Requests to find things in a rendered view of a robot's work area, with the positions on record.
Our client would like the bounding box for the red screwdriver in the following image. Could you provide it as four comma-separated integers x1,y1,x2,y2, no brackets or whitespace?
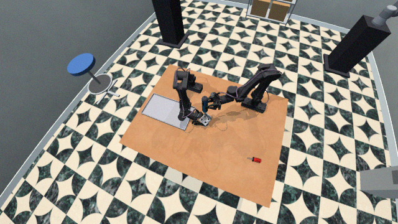
252,157,261,163

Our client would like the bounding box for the blue electric screwdriver barrel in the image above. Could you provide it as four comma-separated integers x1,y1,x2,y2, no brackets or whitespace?
201,96,208,113

